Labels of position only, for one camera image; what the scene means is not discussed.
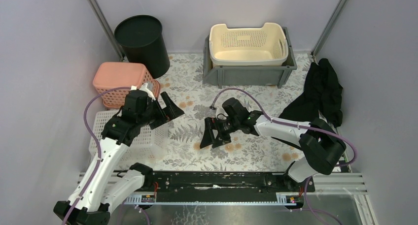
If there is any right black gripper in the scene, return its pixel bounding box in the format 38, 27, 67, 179
200, 117, 240, 149

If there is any white perforated plastic basket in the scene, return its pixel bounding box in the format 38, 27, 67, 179
89, 110, 168, 170

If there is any pink perforated plastic basket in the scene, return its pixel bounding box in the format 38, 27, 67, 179
92, 62, 160, 109

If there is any large black cylindrical container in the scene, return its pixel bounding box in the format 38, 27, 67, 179
114, 15, 170, 79

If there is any cream perforated plastic basket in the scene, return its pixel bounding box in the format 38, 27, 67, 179
209, 22, 289, 66

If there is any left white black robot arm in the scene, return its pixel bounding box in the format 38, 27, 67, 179
53, 90, 184, 225

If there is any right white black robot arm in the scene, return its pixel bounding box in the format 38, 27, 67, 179
200, 98, 347, 192

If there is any floral patterned table mat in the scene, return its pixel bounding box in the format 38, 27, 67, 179
101, 53, 342, 173

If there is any grey plastic storage bin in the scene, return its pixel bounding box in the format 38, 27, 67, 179
203, 27, 297, 88

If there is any black crumpled cloth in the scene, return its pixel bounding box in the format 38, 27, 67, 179
279, 58, 343, 127

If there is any aluminium frame rail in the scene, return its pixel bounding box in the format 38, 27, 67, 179
82, 170, 367, 206

